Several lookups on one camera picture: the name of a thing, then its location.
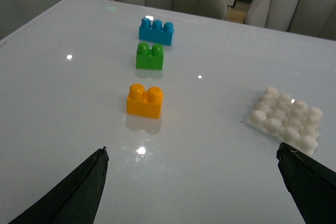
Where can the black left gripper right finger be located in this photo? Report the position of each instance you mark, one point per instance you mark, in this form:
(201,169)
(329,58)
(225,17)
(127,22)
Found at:
(311,184)

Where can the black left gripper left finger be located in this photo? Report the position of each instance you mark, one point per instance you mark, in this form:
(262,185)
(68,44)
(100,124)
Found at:
(76,198)

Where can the yellow toy block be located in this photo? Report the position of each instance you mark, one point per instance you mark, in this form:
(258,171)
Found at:
(142,102)

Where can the green toy block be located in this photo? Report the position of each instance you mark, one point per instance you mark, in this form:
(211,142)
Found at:
(149,57)

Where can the blue toy block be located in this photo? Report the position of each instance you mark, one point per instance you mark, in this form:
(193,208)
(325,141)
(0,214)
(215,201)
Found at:
(157,32)

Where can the right beige chair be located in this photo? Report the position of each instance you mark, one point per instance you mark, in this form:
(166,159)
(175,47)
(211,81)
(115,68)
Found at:
(315,18)

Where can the white studded base plate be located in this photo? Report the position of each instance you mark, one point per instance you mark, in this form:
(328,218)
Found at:
(287,120)

